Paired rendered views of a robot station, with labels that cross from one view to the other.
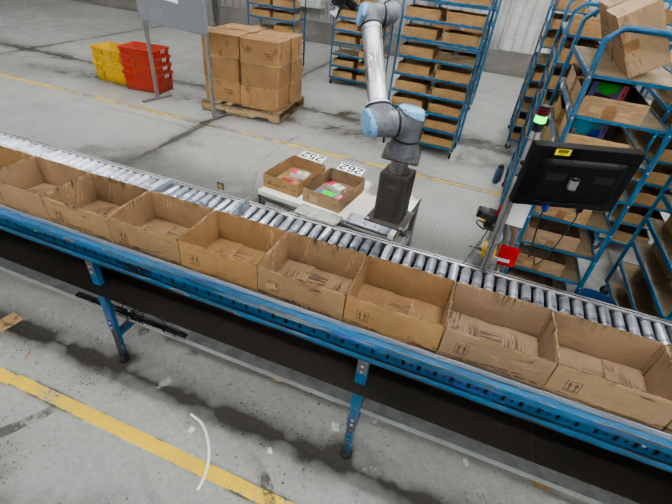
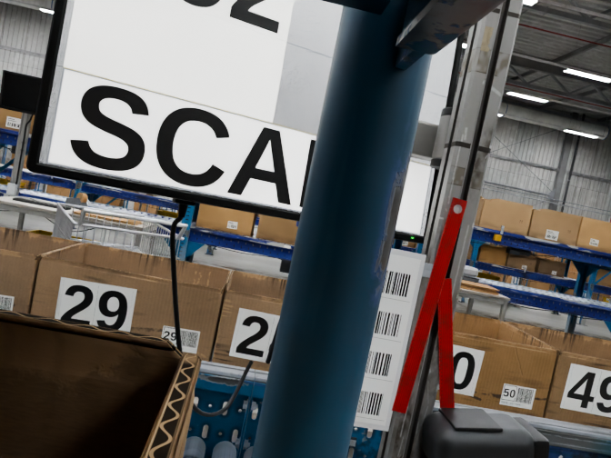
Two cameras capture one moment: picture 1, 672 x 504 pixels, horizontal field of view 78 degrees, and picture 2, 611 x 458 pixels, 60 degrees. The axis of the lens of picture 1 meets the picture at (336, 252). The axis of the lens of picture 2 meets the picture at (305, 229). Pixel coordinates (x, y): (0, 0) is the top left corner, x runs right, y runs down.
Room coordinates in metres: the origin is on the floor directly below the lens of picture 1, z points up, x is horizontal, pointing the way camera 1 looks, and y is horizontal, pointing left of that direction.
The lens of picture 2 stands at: (2.35, -1.21, 1.27)
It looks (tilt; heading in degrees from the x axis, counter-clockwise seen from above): 3 degrees down; 157
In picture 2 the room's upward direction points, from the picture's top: 12 degrees clockwise
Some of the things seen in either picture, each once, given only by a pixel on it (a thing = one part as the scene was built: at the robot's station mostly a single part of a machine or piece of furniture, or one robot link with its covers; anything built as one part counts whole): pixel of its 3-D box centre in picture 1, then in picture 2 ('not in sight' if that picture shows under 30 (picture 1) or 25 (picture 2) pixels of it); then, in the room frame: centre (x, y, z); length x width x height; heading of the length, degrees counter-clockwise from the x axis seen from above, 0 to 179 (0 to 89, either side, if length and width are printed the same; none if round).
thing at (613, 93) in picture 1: (605, 91); not in sight; (2.47, -1.40, 1.61); 0.19 x 0.11 x 0.14; 73
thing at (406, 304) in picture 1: (399, 302); (449, 353); (1.28, -0.29, 0.97); 0.39 x 0.29 x 0.17; 73
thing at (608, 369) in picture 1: (603, 367); (141, 297); (1.04, -1.04, 0.96); 0.39 x 0.29 x 0.17; 72
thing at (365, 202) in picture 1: (340, 195); not in sight; (2.56, 0.01, 0.74); 1.00 x 0.58 x 0.03; 67
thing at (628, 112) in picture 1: (606, 100); not in sight; (2.38, -1.37, 1.59); 0.40 x 0.30 x 0.10; 163
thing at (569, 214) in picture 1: (562, 197); not in sight; (2.38, -1.38, 0.99); 0.40 x 0.30 x 0.10; 159
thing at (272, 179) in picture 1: (295, 175); not in sight; (2.66, 0.35, 0.80); 0.38 x 0.28 x 0.10; 155
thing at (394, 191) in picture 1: (394, 194); not in sight; (2.32, -0.32, 0.91); 0.26 x 0.26 x 0.33; 67
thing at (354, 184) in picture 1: (334, 189); not in sight; (2.52, 0.06, 0.80); 0.38 x 0.28 x 0.10; 155
